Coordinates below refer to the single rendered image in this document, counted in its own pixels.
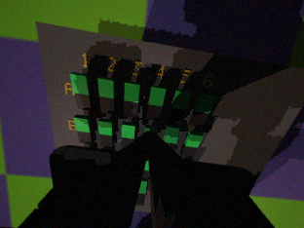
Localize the grey switch panel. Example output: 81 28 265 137
35 21 304 182

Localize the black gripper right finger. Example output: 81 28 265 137
148 132 255 228

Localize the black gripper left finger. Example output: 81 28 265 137
49 131 151 228

